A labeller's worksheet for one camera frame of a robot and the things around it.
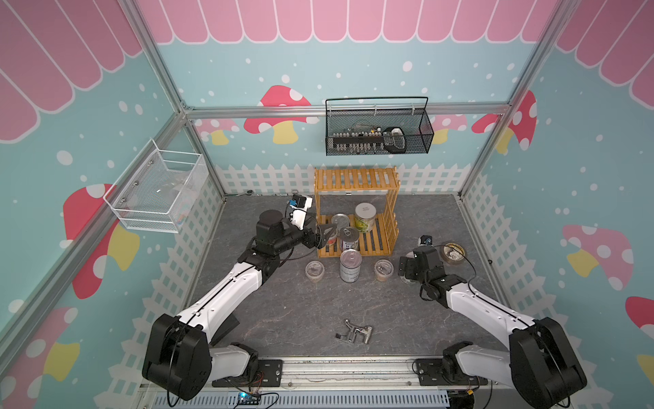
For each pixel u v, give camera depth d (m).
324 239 0.70
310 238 0.68
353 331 0.81
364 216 0.99
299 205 0.66
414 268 0.81
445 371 0.67
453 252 1.00
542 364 0.41
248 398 0.73
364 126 0.96
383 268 0.90
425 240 0.79
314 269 0.90
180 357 0.40
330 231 0.72
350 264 0.85
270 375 0.74
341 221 1.01
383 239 1.03
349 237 0.94
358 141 0.89
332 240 0.99
